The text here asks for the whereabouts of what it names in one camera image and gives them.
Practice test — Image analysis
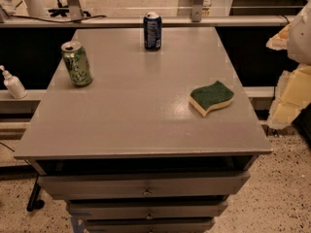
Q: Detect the grey drawer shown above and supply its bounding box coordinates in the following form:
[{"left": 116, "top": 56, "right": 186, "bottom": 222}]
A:
[
  {"left": 68, "top": 200, "right": 227, "bottom": 220},
  {"left": 39, "top": 171, "right": 250, "bottom": 200},
  {"left": 86, "top": 217, "right": 215, "bottom": 233}
]

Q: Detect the top grey drawer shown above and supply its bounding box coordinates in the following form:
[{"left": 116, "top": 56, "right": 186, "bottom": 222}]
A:
[{"left": 39, "top": 171, "right": 250, "bottom": 200}]

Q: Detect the black cable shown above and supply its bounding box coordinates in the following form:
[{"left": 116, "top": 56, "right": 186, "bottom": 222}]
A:
[{"left": 9, "top": 14, "right": 108, "bottom": 23}]

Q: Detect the blue soda can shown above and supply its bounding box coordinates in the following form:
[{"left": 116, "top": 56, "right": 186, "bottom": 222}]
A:
[{"left": 143, "top": 12, "right": 162, "bottom": 50}]

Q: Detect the green and yellow sponge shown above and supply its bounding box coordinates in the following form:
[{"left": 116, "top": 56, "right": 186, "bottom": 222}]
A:
[{"left": 189, "top": 81, "right": 234, "bottom": 117}]

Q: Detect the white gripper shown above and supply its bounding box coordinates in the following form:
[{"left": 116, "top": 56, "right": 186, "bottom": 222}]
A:
[{"left": 266, "top": 1, "right": 311, "bottom": 129}]

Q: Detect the middle grey drawer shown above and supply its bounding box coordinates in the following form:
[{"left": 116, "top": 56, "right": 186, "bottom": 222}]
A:
[{"left": 68, "top": 200, "right": 227, "bottom": 220}]

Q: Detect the bottom grey drawer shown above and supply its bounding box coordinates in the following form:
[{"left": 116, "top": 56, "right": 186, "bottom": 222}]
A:
[{"left": 86, "top": 217, "right": 215, "bottom": 233}]

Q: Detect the green soda can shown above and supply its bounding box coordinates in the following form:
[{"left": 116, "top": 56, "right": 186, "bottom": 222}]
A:
[{"left": 61, "top": 41, "right": 92, "bottom": 86}]

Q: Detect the white pump bottle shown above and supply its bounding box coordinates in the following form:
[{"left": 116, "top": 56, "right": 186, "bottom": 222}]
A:
[{"left": 0, "top": 65, "right": 27, "bottom": 99}]

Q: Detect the grey drawer cabinet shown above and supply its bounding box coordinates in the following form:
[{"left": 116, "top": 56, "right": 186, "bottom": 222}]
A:
[{"left": 13, "top": 26, "right": 273, "bottom": 233}]

